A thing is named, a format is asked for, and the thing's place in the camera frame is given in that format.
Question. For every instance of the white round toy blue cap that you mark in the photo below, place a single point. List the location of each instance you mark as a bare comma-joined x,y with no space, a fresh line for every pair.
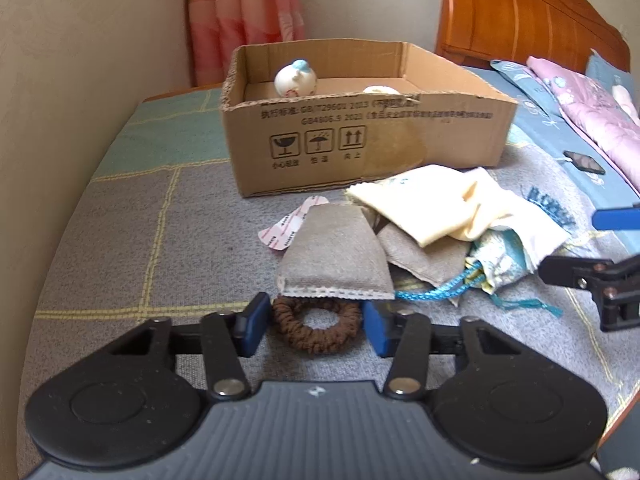
295,80

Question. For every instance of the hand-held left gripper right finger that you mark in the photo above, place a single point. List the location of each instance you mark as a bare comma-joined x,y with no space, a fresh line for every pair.
376,327

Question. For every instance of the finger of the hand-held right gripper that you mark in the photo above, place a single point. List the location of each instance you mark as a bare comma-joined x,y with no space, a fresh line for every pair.
575,270
617,217

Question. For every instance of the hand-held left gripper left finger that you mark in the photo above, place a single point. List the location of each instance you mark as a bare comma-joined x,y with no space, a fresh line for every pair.
252,322

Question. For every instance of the black flat phone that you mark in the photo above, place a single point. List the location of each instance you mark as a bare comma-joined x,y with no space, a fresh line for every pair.
584,162

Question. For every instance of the pink striped packet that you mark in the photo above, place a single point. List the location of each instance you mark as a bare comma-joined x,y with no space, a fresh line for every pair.
280,227

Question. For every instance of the pink floral quilt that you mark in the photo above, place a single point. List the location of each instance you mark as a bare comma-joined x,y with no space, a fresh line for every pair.
595,115

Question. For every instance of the light blue tassel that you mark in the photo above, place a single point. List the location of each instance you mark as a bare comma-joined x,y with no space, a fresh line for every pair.
522,305

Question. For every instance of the white round object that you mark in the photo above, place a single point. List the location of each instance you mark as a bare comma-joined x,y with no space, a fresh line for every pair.
380,90

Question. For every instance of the brown hair scrunchie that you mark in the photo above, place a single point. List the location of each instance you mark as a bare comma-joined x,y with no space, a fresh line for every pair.
290,330

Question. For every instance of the grey fabric sachet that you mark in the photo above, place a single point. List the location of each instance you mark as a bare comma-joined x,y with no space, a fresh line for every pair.
330,255
420,255

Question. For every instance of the pink patterned curtain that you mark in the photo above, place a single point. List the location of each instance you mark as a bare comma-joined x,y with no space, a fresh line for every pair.
240,20

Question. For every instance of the wooden headboard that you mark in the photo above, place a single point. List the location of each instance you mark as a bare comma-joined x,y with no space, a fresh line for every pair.
510,10

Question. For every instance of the cream cloth bag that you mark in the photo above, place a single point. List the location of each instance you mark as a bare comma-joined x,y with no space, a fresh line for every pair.
430,200

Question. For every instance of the brown cardboard box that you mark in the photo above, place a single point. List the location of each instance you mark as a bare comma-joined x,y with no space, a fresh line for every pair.
300,160

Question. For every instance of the dark blue fringed cloth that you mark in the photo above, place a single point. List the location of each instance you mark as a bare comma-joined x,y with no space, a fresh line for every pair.
552,205

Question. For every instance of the blue floral pillow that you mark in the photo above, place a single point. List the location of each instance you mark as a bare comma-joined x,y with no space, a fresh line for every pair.
535,125

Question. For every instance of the white cloth bag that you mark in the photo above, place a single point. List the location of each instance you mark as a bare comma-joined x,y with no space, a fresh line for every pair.
540,230

